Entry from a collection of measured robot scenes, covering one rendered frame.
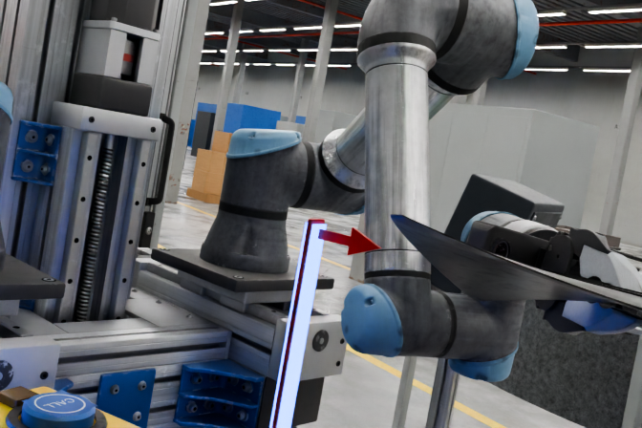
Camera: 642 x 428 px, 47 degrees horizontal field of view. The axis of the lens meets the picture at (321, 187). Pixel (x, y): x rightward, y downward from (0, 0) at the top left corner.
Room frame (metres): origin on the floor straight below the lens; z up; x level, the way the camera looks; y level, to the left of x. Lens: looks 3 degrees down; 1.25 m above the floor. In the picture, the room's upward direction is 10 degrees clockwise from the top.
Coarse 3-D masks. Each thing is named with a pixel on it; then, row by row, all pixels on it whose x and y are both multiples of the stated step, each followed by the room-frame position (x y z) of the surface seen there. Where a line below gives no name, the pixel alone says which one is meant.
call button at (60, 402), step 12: (36, 396) 0.42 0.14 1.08; (48, 396) 0.42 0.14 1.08; (60, 396) 0.43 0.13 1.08; (72, 396) 0.43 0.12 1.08; (24, 408) 0.41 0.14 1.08; (36, 408) 0.41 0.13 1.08; (48, 408) 0.41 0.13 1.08; (60, 408) 0.41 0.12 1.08; (72, 408) 0.41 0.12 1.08; (84, 408) 0.42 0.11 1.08; (24, 420) 0.40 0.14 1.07; (36, 420) 0.40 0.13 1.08; (48, 420) 0.40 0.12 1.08; (60, 420) 0.40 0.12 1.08; (72, 420) 0.40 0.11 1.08; (84, 420) 0.41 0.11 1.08
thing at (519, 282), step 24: (408, 240) 0.58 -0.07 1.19; (432, 240) 0.53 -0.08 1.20; (456, 240) 0.49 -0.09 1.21; (432, 264) 0.63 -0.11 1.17; (456, 264) 0.60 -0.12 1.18; (480, 264) 0.57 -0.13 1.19; (504, 264) 0.49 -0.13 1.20; (480, 288) 0.65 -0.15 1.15; (504, 288) 0.63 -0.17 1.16; (528, 288) 0.61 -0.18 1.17; (552, 288) 0.58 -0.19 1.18; (576, 288) 0.47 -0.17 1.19; (600, 288) 0.48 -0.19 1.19
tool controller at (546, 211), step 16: (480, 176) 1.16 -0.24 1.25; (464, 192) 1.16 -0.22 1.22; (480, 192) 1.15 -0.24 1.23; (496, 192) 1.14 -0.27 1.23; (512, 192) 1.13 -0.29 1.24; (528, 192) 1.25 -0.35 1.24; (464, 208) 1.16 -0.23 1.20; (480, 208) 1.15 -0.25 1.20; (496, 208) 1.14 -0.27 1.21; (512, 208) 1.12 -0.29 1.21; (528, 208) 1.11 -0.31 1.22; (544, 208) 1.18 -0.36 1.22; (560, 208) 1.30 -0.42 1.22; (448, 224) 1.17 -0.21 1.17; (464, 224) 1.16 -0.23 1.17; (544, 224) 1.22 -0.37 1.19; (432, 272) 1.17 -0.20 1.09; (448, 288) 1.16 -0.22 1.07
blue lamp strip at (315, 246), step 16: (320, 240) 0.63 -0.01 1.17; (320, 256) 0.64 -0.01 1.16; (304, 272) 0.62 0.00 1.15; (304, 288) 0.62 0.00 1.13; (304, 304) 0.63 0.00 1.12; (304, 320) 0.63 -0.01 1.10; (304, 336) 0.64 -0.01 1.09; (288, 368) 0.62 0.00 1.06; (288, 384) 0.62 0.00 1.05; (288, 400) 0.63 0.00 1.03; (288, 416) 0.63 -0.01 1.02
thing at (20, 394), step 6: (6, 390) 0.43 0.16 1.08; (12, 390) 0.44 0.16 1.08; (18, 390) 0.44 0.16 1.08; (24, 390) 0.44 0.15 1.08; (30, 390) 0.44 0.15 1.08; (0, 396) 0.43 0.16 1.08; (6, 396) 0.43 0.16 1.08; (12, 396) 0.43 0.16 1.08; (18, 396) 0.43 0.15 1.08; (24, 396) 0.43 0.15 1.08; (30, 396) 0.43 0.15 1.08; (6, 402) 0.43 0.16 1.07; (12, 402) 0.42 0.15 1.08; (18, 402) 0.42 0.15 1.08
